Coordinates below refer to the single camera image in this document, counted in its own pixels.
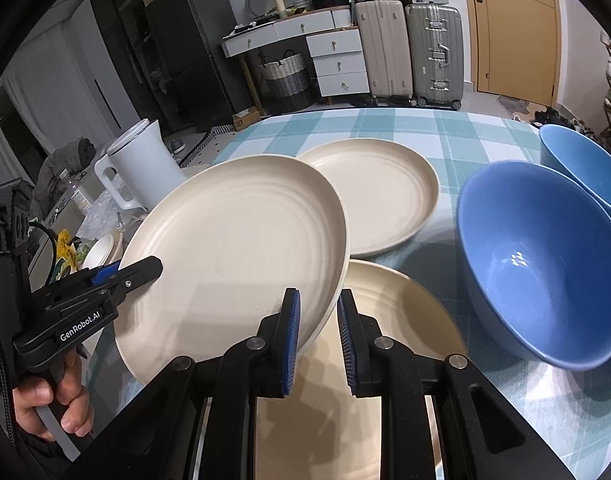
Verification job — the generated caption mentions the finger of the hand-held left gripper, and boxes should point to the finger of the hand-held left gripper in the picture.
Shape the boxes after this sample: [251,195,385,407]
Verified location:
[33,265,120,305]
[93,256,164,306]

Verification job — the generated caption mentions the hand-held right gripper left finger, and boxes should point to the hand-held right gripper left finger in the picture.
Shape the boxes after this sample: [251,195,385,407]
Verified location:
[93,287,302,480]

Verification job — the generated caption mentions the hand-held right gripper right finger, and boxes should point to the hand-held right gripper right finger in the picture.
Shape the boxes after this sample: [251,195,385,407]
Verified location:
[337,290,553,480]

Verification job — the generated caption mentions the cream round plate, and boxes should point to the cream round plate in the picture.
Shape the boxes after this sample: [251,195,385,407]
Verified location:
[113,155,349,391]
[296,138,440,257]
[256,258,469,480]

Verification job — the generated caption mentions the blue ceramic bowl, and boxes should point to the blue ceramic bowl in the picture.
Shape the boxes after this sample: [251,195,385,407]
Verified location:
[457,161,611,372]
[539,123,611,233]

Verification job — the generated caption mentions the person's left hand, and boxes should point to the person's left hand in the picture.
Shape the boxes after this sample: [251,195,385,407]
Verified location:
[13,346,95,442]

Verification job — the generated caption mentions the small cream bowl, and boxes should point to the small cream bowl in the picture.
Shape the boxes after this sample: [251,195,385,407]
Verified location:
[82,232,125,273]

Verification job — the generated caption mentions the yellow snack packet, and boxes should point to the yellow snack packet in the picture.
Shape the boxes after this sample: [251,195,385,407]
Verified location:
[56,230,86,272]

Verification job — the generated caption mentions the clear plastic bag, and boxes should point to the clear plastic bag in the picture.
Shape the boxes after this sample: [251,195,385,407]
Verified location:
[78,192,146,241]

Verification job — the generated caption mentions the white electric kettle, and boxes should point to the white electric kettle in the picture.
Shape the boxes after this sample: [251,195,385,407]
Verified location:
[94,119,186,211]

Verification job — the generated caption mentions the dark grey jacket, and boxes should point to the dark grey jacket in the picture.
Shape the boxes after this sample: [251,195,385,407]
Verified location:
[33,140,97,221]

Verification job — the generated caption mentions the black white patterned rug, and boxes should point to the black white patterned rug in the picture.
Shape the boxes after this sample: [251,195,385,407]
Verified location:
[178,122,236,168]

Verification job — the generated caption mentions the small cardboard box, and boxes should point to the small cardboard box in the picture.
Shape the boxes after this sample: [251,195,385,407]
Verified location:
[232,107,262,131]

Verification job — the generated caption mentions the black refrigerator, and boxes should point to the black refrigerator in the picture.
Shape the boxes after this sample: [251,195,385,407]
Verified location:
[146,0,254,133]

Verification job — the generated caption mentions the woven storage basket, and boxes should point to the woven storage basket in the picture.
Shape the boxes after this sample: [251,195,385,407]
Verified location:
[257,50,313,113]

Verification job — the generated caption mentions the black glass cabinet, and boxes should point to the black glass cabinet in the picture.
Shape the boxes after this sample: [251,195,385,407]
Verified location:
[88,0,161,116]

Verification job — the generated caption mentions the teal checked tablecloth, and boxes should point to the teal checked tablecloth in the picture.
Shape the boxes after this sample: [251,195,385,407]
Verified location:
[86,107,611,480]

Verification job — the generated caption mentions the white drawer chest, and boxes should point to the white drawer chest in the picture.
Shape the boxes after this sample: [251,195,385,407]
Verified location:
[305,28,371,106]

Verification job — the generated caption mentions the white dressing table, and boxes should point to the white dressing table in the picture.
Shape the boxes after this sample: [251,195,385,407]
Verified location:
[220,6,357,105]

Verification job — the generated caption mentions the grey fluffy rug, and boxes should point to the grey fluffy rug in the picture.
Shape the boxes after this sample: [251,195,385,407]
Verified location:
[498,95,532,117]

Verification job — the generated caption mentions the beige hard suitcase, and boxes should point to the beige hard suitcase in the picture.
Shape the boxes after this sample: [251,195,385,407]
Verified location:
[354,0,415,106]

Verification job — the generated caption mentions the silver hard suitcase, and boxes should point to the silver hard suitcase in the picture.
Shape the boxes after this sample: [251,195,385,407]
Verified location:
[404,4,463,111]

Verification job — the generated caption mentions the pile of sandals and sneakers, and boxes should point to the pile of sandals and sneakers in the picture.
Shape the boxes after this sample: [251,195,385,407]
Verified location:
[529,106,595,137]

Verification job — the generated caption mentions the wooden door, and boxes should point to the wooden door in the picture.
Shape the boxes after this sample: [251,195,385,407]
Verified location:
[460,0,561,108]

